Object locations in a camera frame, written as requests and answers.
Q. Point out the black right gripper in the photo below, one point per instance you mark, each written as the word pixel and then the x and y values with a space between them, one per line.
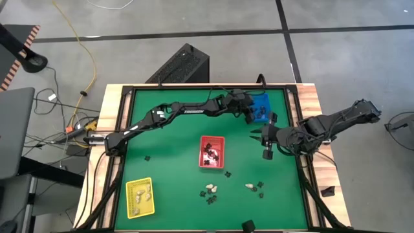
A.
pixel 270 136

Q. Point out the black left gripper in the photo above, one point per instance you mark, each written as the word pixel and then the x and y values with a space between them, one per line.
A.
pixel 239 102

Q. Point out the beige plastic skull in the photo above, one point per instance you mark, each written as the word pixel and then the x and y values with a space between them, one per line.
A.
pixel 140 192
pixel 249 186
pixel 209 186
pixel 138 199
pixel 213 189
pixel 136 212
pixel 148 187
pixel 148 196

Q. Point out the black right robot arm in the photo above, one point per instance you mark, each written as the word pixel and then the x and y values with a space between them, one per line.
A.
pixel 333 121

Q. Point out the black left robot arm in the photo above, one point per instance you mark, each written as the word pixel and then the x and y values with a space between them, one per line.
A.
pixel 194 108

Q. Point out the blue plastic basket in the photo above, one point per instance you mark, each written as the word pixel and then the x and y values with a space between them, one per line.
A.
pixel 266 100

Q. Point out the red plastic basket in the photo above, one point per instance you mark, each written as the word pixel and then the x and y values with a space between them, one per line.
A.
pixel 221 142

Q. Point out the black computer tower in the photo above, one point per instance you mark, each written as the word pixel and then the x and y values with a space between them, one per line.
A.
pixel 181 63

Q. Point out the black wedge block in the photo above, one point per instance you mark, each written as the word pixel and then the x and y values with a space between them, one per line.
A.
pixel 328 191

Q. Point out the green table mat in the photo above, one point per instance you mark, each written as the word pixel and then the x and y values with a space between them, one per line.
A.
pixel 174 200

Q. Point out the grey floor device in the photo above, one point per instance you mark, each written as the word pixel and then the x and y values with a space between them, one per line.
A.
pixel 401 123

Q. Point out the yellow plastic basket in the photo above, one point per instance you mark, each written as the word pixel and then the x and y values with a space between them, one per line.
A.
pixel 130 200

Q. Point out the black power strip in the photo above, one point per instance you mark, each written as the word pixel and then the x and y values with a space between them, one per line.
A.
pixel 72 136

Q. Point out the orange plug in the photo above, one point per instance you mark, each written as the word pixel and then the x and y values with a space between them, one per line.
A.
pixel 69 129

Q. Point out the black beam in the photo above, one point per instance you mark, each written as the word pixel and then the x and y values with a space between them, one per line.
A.
pixel 51 176

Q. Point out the black stand base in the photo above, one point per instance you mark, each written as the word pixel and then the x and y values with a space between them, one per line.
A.
pixel 34 63

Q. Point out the grey platform striped edge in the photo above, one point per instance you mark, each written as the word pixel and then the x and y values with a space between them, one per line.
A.
pixel 32 34

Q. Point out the grey cabinet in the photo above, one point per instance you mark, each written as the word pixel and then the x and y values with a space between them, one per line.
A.
pixel 14 129

